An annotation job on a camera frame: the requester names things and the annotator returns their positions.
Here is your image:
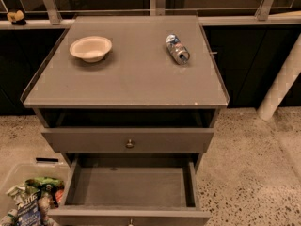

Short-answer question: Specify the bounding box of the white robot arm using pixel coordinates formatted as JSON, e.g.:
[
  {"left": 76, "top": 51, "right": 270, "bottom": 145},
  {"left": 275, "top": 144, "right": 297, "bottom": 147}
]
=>
[{"left": 257, "top": 40, "right": 301, "bottom": 121}]

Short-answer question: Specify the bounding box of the grey drawer cabinet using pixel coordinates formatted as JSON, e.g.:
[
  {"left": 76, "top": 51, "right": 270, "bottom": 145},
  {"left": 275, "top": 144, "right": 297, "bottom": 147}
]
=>
[{"left": 22, "top": 16, "right": 229, "bottom": 164}]

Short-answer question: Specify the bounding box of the round metal drawer knob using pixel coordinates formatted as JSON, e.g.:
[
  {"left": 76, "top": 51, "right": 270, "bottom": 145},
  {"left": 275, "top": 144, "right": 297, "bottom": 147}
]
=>
[{"left": 126, "top": 139, "right": 134, "bottom": 149}]

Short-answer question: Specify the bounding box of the grey top drawer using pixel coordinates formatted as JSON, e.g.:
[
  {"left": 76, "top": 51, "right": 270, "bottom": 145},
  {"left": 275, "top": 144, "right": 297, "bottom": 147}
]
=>
[{"left": 41, "top": 128, "right": 214, "bottom": 153}]

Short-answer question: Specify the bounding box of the grey open middle drawer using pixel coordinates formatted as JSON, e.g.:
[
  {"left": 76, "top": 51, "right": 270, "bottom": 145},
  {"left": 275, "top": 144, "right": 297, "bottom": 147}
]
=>
[{"left": 49, "top": 158, "right": 211, "bottom": 226}]

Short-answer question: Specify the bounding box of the crushed blue silver can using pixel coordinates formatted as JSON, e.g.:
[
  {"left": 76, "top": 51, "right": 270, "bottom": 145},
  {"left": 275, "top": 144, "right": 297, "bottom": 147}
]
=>
[{"left": 166, "top": 34, "right": 190, "bottom": 65}]

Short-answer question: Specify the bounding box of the white paper bowl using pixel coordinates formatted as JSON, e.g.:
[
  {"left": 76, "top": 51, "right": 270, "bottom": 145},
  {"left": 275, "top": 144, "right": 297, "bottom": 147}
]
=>
[{"left": 70, "top": 36, "right": 112, "bottom": 63}]

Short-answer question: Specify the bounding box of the green snack bag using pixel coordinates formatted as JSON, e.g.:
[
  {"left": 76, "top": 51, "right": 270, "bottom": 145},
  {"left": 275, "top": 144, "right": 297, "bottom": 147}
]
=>
[{"left": 25, "top": 176, "right": 65, "bottom": 207}]

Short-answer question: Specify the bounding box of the clear plastic bin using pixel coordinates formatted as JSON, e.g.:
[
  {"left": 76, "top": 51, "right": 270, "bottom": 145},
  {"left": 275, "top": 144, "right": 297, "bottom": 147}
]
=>
[{"left": 0, "top": 164, "right": 69, "bottom": 226}]

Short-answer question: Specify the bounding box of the small yellow black object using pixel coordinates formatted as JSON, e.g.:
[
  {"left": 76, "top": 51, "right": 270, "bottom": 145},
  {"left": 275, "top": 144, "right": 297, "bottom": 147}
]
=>
[{"left": 7, "top": 10, "right": 26, "bottom": 25}]

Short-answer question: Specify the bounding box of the blue white snack bag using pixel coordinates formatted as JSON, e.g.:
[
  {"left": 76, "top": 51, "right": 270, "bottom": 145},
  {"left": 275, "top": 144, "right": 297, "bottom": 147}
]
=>
[{"left": 17, "top": 193, "right": 41, "bottom": 226}]

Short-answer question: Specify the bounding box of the metal window rail frame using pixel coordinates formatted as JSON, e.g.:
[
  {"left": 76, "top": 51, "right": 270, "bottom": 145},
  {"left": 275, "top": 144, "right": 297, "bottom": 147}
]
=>
[{"left": 0, "top": 0, "right": 301, "bottom": 29}]

